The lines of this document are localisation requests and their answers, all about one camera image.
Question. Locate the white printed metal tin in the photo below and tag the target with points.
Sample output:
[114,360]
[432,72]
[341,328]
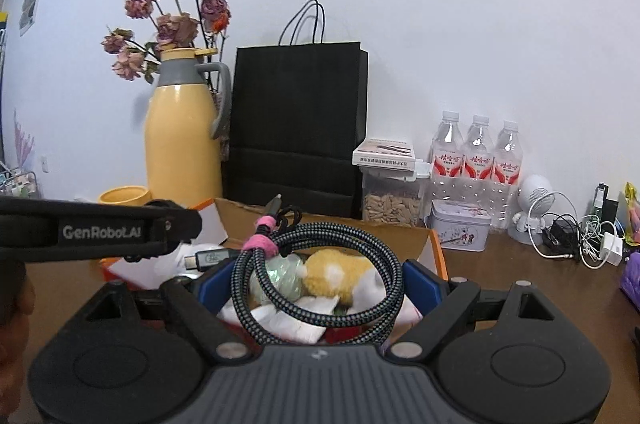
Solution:
[460,224]

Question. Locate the white wall socket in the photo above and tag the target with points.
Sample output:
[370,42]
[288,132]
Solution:
[45,165]

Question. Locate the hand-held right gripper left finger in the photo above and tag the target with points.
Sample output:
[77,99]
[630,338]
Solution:
[205,289]

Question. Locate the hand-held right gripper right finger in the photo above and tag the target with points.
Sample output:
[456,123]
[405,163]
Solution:
[425,284]

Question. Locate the white tissue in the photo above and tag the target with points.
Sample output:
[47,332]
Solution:
[295,321]

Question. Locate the flat white printed box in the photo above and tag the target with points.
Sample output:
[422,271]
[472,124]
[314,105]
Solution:
[382,150]

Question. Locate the dark spray bottle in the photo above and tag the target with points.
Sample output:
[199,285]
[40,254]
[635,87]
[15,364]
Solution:
[606,204]

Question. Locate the clear container of seeds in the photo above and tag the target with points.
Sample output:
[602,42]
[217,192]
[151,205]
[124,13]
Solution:
[392,206]

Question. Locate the purple soft pouch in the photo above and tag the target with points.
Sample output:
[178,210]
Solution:
[631,274]

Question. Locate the colourful snack packet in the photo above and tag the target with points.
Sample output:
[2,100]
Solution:
[632,214]

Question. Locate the yellow and white plush toy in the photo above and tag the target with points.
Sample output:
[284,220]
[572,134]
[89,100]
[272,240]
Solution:
[330,274]

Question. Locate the person's left hand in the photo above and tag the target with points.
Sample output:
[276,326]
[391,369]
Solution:
[12,329]

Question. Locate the white robot-shaped fan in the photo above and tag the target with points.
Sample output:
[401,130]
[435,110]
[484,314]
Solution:
[537,199]

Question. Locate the red cardboard box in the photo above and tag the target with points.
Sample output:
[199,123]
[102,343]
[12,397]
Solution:
[405,239]

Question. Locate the yellow thermos jug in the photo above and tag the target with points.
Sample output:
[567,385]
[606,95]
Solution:
[182,144]

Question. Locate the wall picture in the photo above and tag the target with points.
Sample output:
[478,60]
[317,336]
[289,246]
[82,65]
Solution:
[31,6]

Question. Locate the dried pink rose bouquet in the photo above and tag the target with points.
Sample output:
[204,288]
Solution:
[172,29]

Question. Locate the yellow ceramic mug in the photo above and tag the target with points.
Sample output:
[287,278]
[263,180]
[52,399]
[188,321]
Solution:
[125,195]

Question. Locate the translucent green plastic bag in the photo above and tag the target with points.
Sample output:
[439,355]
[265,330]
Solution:
[280,279]

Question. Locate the white charger plug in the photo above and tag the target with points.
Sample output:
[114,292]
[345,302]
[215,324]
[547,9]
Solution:
[612,248]

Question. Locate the black paper bag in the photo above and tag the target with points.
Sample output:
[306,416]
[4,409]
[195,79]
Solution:
[295,114]

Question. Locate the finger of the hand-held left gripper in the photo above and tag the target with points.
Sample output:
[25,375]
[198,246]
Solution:
[182,219]

